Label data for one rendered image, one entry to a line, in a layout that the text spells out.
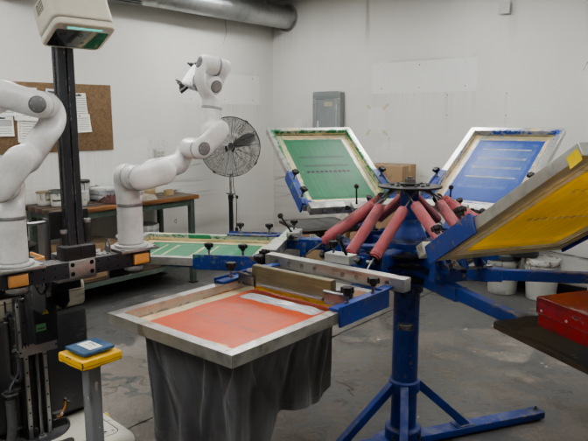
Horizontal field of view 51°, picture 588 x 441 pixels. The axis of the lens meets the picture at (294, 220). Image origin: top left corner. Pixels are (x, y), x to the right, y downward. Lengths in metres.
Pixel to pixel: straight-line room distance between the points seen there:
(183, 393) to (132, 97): 4.67
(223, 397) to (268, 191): 5.99
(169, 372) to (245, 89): 5.68
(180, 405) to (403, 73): 5.20
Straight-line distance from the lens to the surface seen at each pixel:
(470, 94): 6.40
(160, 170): 2.34
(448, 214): 2.76
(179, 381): 2.07
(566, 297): 1.96
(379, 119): 6.89
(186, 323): 2.08
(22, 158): 2.09
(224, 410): 1.97
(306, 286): 2.23
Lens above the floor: 1.62
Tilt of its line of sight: 9 degrees down
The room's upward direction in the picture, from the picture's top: straight up
